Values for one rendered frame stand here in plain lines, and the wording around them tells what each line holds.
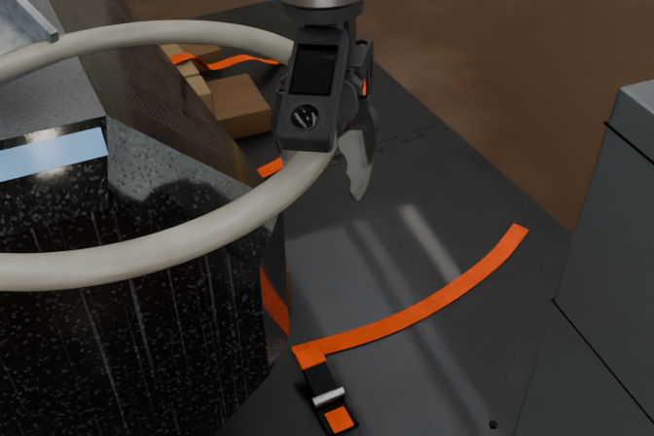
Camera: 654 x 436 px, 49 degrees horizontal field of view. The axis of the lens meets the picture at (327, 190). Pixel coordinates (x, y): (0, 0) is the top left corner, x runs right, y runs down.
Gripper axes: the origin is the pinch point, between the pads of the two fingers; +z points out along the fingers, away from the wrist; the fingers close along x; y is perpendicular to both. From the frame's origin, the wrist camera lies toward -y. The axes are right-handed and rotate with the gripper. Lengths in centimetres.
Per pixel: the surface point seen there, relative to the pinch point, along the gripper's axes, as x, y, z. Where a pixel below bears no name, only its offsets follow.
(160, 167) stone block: 28.2, 16.2, 11.6
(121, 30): 32.0, 20.3, -6.6
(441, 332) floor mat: -10, 61, 84
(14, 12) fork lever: 47, 20, -9
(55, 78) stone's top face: 44.6, 21.4, 1.8
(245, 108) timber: 61, 128, 69
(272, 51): 10.8, 17.9, -6.4
